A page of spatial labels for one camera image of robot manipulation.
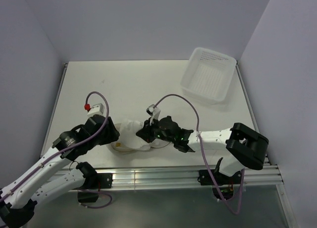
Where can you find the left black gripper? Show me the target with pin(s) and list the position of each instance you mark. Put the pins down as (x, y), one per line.
(112, 134)

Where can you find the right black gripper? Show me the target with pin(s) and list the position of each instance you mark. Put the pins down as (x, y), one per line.
(145, 133)

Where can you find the white bra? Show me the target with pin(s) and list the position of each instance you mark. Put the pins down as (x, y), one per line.
(128, 139)

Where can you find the white mesh laundry bag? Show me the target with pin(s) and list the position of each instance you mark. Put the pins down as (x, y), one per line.
(156, 144)

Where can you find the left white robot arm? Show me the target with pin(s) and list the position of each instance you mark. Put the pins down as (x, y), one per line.
(20, 199)

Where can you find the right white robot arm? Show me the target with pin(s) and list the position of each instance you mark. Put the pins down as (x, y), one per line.
(247, 147)

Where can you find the white plastic tray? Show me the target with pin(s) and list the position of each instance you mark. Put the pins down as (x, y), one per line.
(208, 75)

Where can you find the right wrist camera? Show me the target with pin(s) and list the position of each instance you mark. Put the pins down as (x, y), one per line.
(154, 112)

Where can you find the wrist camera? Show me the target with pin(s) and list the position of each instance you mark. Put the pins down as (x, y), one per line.
(97, 109)
(154, 112)

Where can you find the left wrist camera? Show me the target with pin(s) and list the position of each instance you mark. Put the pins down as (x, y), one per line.
(97, 109)

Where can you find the aluminium mounting rail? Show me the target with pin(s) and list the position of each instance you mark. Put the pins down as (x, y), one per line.
(166, 168)

